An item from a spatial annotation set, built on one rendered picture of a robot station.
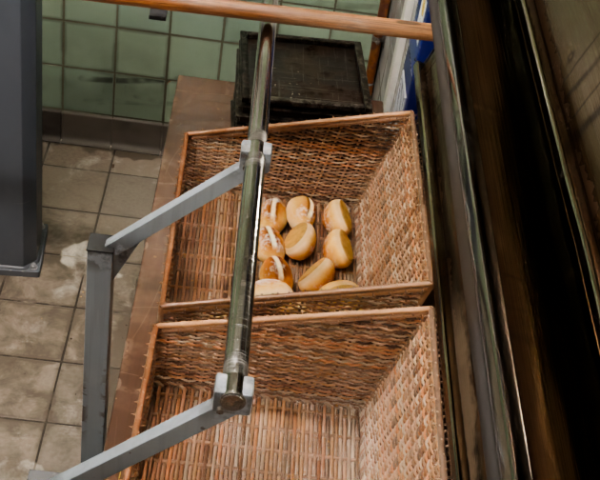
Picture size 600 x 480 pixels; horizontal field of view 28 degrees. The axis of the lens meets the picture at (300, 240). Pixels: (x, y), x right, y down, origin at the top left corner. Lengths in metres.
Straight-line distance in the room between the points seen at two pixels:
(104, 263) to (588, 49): 0.85
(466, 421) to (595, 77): 0.57
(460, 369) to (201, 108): 1.31
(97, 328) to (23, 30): 1.03
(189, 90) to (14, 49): 0.43
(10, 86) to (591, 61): 1.78
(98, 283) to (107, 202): 1.60
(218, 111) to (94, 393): 1.01
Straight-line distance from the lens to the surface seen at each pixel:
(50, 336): 3.10
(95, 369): 2.06
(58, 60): 3.63
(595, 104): 1.36
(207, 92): 2.96
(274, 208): 2.51
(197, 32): 3.51
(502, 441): 1.04
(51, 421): 2.91
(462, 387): 1.77
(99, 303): 1.96
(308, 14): 2.05
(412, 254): 2.20
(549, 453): 1.07
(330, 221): 2.51
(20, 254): 3.23
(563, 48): 1.50
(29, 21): 2.84
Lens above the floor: 2.17
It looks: 39 degrees down
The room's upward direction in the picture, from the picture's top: 10 degrees clockwise
